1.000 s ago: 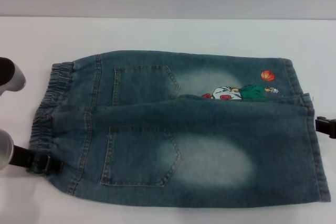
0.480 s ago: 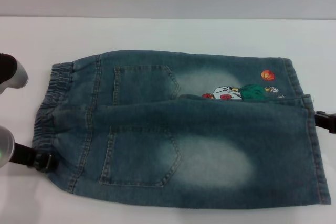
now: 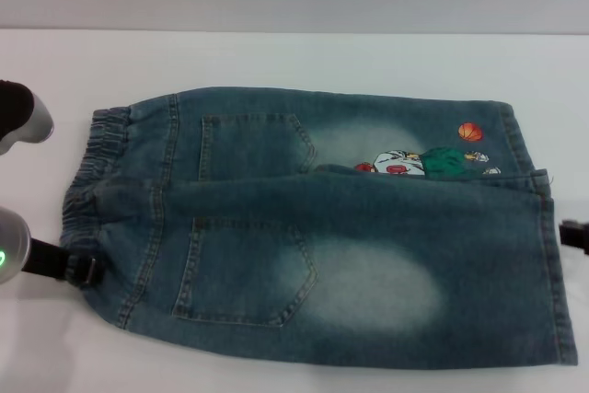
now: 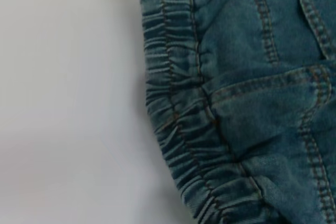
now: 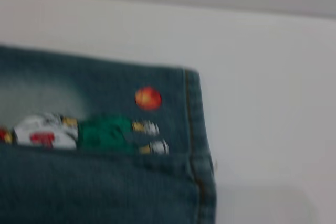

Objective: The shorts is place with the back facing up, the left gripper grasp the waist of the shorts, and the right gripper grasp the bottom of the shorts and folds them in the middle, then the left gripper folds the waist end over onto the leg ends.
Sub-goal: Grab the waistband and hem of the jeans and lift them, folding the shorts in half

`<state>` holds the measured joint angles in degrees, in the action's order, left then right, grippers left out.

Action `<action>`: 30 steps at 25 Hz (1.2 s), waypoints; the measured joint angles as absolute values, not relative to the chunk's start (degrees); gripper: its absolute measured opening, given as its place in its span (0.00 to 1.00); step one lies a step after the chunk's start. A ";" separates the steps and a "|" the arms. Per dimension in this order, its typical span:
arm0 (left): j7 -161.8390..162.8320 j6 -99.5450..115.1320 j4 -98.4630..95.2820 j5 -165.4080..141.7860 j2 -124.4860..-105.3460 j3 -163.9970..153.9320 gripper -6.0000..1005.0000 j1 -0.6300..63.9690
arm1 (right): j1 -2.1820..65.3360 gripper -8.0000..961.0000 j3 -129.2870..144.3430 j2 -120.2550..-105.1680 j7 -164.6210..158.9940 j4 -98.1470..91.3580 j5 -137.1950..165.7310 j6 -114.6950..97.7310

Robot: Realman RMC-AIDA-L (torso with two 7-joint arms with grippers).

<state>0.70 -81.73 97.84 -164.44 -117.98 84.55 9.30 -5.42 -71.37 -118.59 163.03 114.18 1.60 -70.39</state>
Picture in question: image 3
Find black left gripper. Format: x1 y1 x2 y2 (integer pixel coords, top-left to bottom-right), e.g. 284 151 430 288
22 236 106 292

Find blue denim shorts with print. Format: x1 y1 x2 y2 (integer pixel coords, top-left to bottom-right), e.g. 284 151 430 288
58 86 578 365

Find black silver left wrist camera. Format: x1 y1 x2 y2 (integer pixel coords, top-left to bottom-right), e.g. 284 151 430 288
0 79 55 156

